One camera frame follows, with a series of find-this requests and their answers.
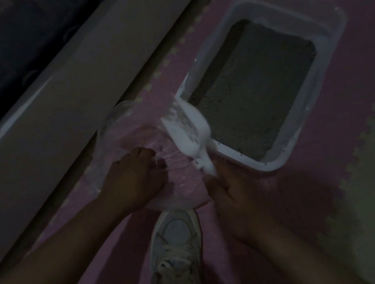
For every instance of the person's right hand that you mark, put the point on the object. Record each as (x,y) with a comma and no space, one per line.
(243,209)

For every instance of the person's left hand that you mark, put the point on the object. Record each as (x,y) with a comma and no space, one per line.
(134,183)

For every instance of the clear plastic bag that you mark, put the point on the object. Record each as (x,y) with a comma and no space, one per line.
(125,128)

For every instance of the white slotted litter scoop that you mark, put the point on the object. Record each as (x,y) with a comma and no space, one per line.
(186,136)

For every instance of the white cat litter tray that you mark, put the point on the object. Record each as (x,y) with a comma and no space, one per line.
(311,5)

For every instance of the person's right forearm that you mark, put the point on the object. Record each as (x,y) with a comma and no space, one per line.
(308,269)

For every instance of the person's left forearm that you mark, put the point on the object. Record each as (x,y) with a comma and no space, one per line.
(52,272)

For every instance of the white sneaker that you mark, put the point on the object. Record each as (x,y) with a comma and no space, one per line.
(175,247)

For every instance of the pink foam floor mat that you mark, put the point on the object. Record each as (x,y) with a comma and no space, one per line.
(356,69)

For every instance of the mattress with pink floral sheet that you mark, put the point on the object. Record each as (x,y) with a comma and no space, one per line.
(2,52)

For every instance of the white bed frame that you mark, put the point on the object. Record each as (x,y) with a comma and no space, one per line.
(65,123)

